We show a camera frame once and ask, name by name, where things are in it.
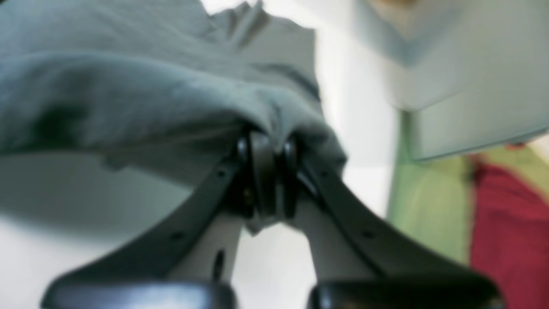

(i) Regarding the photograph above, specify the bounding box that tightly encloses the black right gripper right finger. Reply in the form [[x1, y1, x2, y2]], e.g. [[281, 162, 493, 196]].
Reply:
[[282, 139, 504, 309]]

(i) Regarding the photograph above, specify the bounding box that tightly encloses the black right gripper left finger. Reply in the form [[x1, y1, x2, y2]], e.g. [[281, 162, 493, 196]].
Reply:
[[41, 132, 277, 309]]

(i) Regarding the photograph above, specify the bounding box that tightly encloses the dark grey t-shirt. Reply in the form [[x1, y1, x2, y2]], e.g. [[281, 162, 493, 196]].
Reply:
[[0, 0, 348, 234]]

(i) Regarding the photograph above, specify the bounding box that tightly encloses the green cloth sheet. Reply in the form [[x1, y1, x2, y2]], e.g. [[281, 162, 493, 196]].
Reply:
[[386, 112, 548, 266]]

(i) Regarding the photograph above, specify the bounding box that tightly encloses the dark red cloth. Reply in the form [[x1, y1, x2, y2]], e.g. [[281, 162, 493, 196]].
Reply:
[[469, 162, 549, 309]]

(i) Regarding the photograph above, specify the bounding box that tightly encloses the grey cabinet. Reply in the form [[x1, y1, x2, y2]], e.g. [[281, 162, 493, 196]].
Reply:
[[352, 0, 549, 161]]

